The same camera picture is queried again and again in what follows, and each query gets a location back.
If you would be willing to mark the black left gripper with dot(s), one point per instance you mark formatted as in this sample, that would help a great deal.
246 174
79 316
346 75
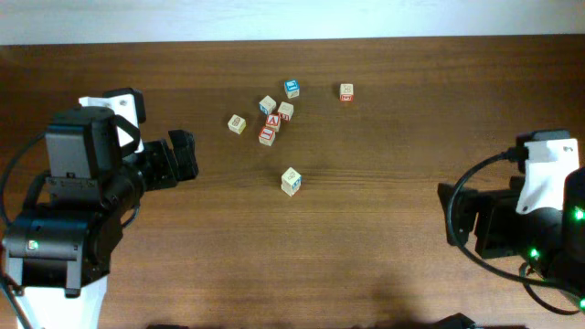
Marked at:
155 159

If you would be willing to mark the wooden block pineapple yellow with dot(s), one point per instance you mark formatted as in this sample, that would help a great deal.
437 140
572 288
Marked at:
237 124

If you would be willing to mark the wooden block red C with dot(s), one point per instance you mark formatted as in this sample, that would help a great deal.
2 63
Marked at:
346 92

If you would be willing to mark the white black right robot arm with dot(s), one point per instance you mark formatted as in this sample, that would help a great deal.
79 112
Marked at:
542 248

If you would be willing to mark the wooden block red letter U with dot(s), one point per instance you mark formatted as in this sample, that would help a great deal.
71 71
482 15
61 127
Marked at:
285 111

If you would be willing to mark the wooden block green letter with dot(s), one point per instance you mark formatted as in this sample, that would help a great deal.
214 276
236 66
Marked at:
290 191

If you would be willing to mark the wooden block red letter I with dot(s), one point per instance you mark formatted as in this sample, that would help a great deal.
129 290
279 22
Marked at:
267 136

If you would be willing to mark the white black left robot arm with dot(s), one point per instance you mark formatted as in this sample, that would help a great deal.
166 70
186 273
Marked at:
57 251

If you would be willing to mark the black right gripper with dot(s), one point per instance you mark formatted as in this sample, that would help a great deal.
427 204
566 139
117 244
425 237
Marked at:
485 224

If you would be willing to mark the wooden block blue top far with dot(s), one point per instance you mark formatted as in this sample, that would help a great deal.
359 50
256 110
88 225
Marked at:
291 88

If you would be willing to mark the wooden block red apple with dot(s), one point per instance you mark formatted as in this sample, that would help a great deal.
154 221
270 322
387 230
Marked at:
291 179

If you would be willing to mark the wooden block blue number five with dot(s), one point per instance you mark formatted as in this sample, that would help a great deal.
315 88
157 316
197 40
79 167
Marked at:
267 105

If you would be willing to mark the wooden block red letter A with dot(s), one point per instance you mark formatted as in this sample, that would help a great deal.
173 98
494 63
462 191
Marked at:
273 121

